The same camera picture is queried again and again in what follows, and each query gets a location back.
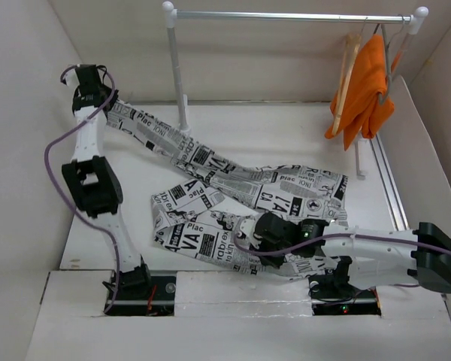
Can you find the newspaper print trousers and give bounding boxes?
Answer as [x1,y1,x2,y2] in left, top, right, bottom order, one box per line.
[107,101,348,281]

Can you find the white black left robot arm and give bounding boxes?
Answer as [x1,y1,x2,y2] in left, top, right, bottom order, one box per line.
[61,65,153,299]

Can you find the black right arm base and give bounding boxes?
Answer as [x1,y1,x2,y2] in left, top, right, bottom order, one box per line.
[308,275,382,317]

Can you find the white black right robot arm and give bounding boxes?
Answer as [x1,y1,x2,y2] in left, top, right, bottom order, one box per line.
[238,212,451,296]

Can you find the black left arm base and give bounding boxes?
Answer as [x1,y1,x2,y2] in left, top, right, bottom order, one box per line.
[102,271,177,317]

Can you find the orange cloth on hanger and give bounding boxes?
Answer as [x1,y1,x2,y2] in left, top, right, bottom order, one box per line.
[337,34,395,149]

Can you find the wooden clothes hanger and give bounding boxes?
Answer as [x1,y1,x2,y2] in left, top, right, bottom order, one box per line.
[331,33,362,136]

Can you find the white metal clothes rack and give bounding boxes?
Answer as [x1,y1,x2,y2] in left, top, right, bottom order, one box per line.
[161,0,430,180]

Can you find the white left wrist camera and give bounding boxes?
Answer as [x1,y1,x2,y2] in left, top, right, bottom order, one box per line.
[60,66,79,89]

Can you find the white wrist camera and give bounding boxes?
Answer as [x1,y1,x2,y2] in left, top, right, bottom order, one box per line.
[60,66,79,89]
[236,218,256,239]

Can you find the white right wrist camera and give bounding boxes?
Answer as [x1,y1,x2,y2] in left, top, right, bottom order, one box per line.
[236,218,256,239]

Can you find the aluminium side rail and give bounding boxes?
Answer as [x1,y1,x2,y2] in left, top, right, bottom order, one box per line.
[370,135,409,231]

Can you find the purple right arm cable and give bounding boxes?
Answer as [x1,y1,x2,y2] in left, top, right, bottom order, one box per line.
[232,232,451,289]

